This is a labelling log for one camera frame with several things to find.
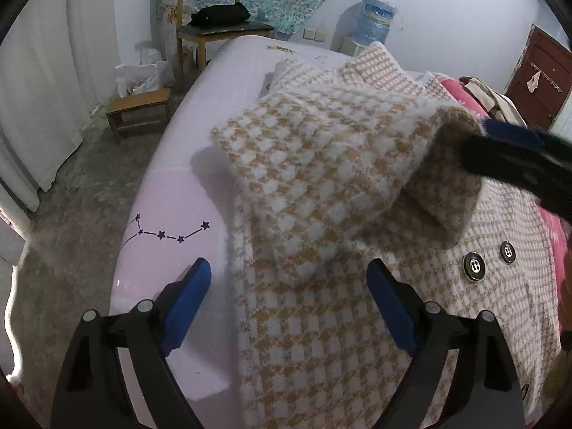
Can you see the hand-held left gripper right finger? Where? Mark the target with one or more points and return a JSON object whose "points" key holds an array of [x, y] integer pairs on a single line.
{"points": [[393, 308]]}

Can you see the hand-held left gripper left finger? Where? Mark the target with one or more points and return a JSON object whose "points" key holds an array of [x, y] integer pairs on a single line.
{"points": [[187, 304]]}

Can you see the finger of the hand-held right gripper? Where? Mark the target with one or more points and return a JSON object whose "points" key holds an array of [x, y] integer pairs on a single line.
{"points": [[518, 132], [518, 170]]}

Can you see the beige houndstooth coat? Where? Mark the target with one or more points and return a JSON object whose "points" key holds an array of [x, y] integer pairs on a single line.
{"points": [[313, 187]]}

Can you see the beige clothes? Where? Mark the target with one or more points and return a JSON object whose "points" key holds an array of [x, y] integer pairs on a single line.
{"points": [[491, 98]]}

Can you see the brown door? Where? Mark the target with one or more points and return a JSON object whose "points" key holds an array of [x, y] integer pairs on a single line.
{"points": [[540, 107]]}

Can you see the small hanging cloth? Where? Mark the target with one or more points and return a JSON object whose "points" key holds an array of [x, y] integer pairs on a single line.
{"points": [[532, 84]]}

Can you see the door hook rack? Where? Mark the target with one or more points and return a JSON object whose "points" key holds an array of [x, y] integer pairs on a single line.
{"points": [[552, 78]]}

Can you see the pink printed blanket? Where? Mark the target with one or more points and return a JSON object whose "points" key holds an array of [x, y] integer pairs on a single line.
{"points": [[556, 241]]}

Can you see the white water dispenser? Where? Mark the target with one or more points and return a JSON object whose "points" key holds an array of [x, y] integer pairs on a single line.
{"points": [[353, 48]]}

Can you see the small wooden stool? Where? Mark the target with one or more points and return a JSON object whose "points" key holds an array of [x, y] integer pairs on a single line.
{"points": [[138, 100]]}

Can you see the white plastic bag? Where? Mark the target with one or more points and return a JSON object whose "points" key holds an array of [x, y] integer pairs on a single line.
{"points": [[143, 73]]}

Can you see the white curtain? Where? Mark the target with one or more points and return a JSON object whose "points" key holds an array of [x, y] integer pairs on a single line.
{"points": [[44, 98]]}

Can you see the wooden chair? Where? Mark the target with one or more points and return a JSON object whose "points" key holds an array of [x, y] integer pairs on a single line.
{"points": [[181, 18]]}

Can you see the black bag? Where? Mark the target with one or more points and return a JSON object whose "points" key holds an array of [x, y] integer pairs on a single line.
{"points": [[219, 14]]}

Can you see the wall socket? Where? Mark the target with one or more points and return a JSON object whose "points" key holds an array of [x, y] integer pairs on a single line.
{"points": [[315, 35]]}

